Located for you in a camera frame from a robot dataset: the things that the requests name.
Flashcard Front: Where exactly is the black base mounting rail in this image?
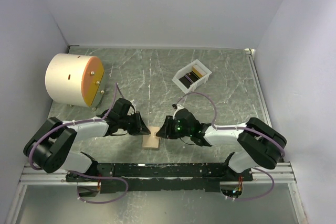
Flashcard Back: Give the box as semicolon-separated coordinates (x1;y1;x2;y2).
65;163;254;195

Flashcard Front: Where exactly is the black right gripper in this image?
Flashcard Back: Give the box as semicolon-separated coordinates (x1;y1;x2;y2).
156;115;192;139

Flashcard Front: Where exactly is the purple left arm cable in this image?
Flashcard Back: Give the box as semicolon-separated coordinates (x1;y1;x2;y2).
29;82;124;171

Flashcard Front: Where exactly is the beige leather card holder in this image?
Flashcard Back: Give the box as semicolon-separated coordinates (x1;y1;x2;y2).
142;126;160;150

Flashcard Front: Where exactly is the aluminium frame extrusion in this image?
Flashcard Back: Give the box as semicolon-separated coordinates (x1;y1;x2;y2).
20;48;297;184

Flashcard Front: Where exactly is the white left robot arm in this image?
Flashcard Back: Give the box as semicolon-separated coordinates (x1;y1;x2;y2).
23;98;151;182

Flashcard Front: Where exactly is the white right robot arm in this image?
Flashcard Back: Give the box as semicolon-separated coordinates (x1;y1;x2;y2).
156;108;287;181

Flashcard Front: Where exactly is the white plastic card tray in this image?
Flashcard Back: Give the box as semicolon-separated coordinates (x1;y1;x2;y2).
172;59;212;94

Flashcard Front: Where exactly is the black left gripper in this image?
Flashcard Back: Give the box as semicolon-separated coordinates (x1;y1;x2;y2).
119;111;151;136

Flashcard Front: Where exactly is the cream cylindrical drawer cabinet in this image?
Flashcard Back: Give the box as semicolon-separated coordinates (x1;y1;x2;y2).
45;54;106;108

